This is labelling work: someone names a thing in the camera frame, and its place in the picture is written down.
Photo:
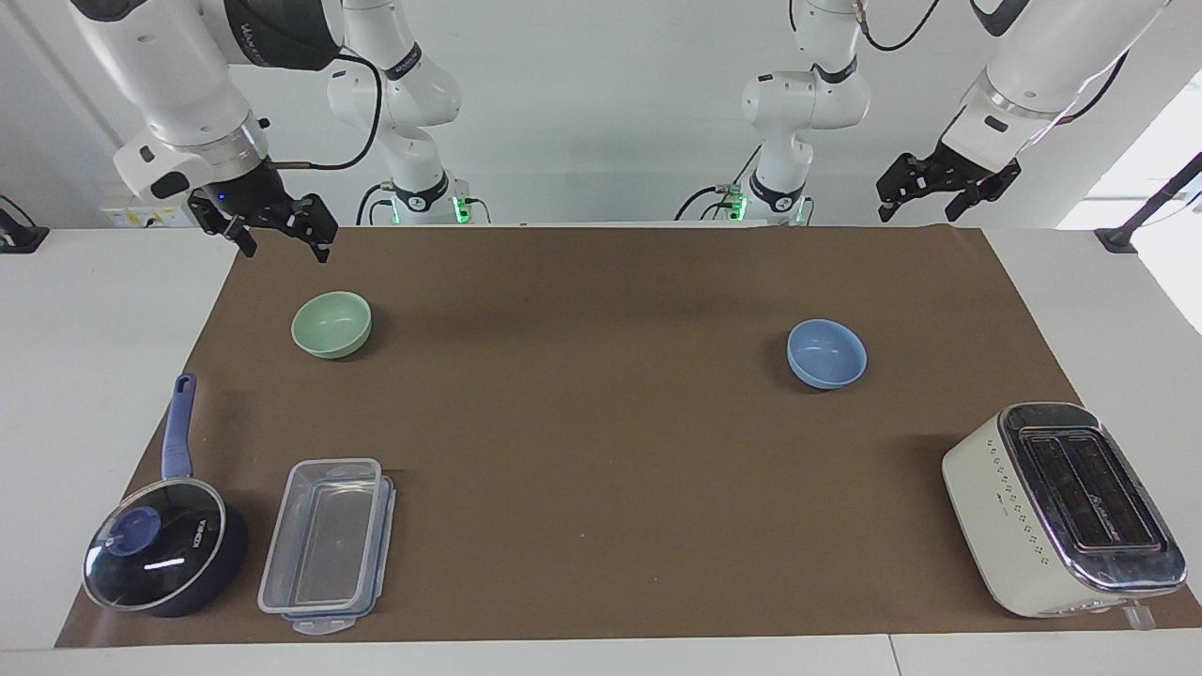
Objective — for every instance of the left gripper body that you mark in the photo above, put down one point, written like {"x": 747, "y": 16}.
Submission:
{"x": 991, "y": 178}

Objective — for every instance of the blue bowl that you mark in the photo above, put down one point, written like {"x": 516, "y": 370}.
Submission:
{"x": 826, "y": 354}

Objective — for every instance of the cream toaster with chrome top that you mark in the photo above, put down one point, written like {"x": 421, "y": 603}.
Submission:
{"x": 1052, "y": 512}

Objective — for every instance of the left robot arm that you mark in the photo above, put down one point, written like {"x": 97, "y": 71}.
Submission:
{"x": 1033, "y": 66}

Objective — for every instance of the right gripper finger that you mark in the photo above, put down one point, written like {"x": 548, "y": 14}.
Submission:
{"x": 218, "y": 223}
{"x": 317, "y": 221}

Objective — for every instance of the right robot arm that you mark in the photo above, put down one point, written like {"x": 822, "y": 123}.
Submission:
{"x": 178, "y": 75}

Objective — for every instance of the glass lid with blue knob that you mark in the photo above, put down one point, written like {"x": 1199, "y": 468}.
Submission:
{"x": 155, "y": 545}

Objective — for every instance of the green bowl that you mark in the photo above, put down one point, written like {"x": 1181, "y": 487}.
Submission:
{"x": 331, "y": 325}

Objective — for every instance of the black stand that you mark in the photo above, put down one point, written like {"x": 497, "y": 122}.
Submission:
{"x": 19, "y": 235}
{"x": 1141, "y": 216}

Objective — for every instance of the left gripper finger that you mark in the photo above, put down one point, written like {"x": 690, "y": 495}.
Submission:
{"x": 906, "y": 178}
{"x": 967, "y": 197}

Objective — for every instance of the clear plastic container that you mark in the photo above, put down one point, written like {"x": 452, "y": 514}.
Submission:
{"x": 324, "y": 535}

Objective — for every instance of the dark blue saucepan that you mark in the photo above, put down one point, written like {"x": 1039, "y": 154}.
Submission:
{"x": 178, "y": 441}

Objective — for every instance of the clear container lid blue seal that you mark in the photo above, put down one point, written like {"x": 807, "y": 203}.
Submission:
{"x": 385, "y": 526}

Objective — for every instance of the white power strip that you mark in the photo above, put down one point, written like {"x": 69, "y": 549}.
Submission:
{"x": 150, "y": 218}

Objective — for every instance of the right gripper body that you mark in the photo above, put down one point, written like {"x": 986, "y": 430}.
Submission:
{"x": 246, "y": 192}

